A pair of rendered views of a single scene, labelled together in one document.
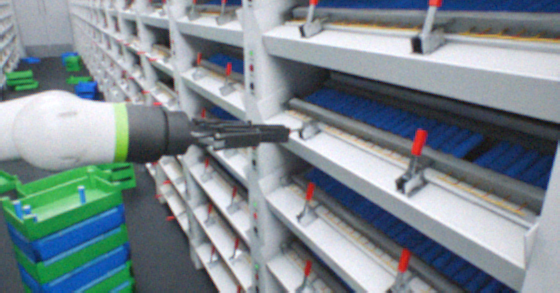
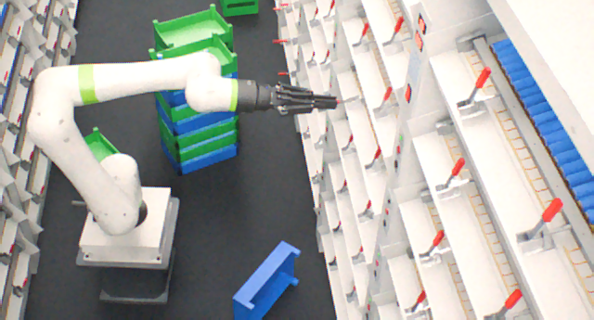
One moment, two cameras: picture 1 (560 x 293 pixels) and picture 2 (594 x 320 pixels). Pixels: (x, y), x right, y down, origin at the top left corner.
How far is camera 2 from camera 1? 1.39 m
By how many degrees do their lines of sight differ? 31
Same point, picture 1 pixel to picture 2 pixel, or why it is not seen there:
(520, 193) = not seen: hidden behind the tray
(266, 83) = (342, 50)
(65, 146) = (207, 107)
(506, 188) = not seen: hidden behind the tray
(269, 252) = (331, 158)
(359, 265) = (358, 195)
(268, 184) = (336, 114)
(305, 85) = not seen: hidden behind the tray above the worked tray
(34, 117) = (196, 92)
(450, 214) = (376, 193)
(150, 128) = (248, 100)
